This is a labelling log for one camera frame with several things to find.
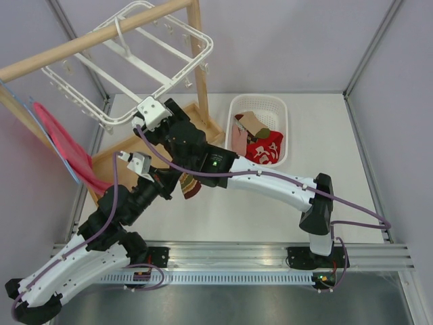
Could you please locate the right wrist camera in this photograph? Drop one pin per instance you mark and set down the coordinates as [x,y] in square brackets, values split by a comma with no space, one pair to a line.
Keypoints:
[150,113]

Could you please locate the pink cloth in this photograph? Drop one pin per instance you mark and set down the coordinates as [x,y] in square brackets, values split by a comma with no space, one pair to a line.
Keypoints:
[76,156]

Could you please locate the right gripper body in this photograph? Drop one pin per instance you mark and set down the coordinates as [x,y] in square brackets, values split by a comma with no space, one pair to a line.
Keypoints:
[160,135]

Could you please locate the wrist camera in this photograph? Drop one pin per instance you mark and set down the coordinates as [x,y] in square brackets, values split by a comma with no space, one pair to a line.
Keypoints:
[150,113]
[137,162]

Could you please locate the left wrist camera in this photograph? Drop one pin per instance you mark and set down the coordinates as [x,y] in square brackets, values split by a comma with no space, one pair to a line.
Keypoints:
[137,162]

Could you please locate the white clip sock hanger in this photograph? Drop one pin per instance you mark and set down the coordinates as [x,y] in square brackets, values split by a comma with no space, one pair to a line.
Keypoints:
[183,14]

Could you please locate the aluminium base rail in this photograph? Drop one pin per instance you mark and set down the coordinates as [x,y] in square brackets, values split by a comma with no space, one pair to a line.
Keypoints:
[278,256]

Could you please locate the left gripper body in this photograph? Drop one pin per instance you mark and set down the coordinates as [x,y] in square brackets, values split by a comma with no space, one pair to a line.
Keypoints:
[148,191]

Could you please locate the red sock white print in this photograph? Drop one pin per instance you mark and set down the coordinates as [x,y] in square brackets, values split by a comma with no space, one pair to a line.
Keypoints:
[267,153]

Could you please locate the white slotted cable duct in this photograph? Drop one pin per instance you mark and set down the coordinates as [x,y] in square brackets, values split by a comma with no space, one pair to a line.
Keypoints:
[210,278]

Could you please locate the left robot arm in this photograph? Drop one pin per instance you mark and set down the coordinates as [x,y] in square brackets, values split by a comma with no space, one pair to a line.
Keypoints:
[100,246]

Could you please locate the plain red sock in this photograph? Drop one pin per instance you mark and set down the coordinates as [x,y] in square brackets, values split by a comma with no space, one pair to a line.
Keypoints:
[274,140]

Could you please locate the brown argyle sock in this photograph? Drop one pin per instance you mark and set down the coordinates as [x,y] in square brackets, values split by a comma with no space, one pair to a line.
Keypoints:
[251,139]

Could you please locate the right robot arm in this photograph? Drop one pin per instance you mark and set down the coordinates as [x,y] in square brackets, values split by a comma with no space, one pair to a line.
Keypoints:
[190,153]

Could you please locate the pink sock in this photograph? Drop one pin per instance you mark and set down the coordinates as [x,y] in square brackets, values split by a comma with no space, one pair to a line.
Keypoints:
[239,140]

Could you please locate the white perforated plastic basket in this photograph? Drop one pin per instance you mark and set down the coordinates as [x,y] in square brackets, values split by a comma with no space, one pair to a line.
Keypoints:
[269,110]

